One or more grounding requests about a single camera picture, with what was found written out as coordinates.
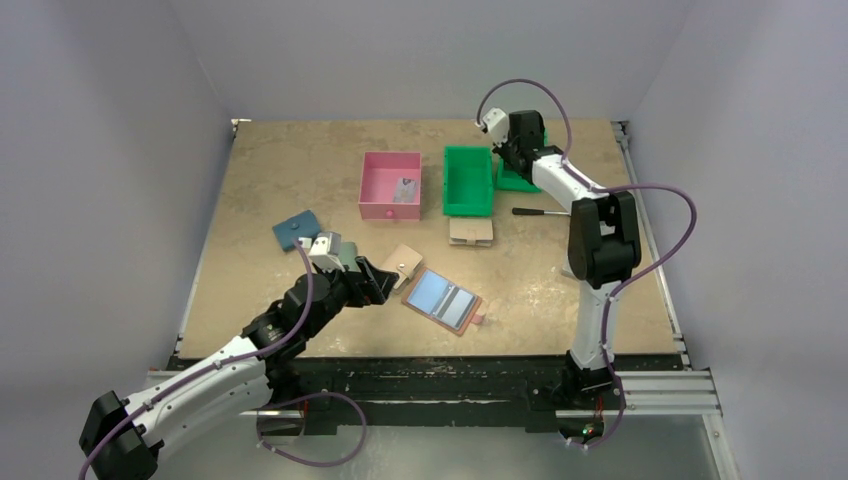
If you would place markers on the brown card holder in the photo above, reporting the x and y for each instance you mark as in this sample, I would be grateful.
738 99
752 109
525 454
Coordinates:
427 293

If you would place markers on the green bin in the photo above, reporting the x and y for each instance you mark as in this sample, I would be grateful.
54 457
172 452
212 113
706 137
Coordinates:
509 179
468 186

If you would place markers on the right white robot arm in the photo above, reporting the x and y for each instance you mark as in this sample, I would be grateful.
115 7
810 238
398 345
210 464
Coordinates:
604 242

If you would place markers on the left green bin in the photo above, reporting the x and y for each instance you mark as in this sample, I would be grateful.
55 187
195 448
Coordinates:
468 186

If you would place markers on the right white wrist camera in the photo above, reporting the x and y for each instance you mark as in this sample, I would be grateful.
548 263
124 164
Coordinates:
495 123

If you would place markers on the pink open box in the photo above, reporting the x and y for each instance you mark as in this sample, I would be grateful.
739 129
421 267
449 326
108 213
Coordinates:
380 171

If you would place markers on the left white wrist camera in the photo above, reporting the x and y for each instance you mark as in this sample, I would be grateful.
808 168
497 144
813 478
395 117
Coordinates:
323 250

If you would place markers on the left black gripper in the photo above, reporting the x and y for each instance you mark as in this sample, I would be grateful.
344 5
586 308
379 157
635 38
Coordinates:
365 282

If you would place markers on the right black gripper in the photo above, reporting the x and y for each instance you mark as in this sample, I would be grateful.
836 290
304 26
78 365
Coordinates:
510 154

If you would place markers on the cream card holder with snap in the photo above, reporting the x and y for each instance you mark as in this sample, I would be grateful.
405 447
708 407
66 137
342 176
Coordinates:
405 262

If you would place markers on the green card holder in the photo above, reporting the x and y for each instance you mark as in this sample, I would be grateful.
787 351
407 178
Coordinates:
347 254

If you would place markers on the beige card holder with strap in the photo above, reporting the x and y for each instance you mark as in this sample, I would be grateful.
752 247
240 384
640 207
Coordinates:
471 231

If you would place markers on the right green bin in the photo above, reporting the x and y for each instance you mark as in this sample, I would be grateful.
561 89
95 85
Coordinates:
509 179

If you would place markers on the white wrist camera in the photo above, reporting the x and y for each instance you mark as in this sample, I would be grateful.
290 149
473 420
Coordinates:
495 123
323 250

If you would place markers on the blue card holder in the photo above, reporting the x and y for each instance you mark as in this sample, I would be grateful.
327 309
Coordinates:
301 225

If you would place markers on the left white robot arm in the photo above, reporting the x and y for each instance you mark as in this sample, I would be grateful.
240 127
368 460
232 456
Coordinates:
126 437

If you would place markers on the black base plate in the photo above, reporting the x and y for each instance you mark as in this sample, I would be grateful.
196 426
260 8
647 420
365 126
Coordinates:
459 391

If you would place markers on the black handled hammer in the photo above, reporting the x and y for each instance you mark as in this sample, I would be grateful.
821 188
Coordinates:
518 211

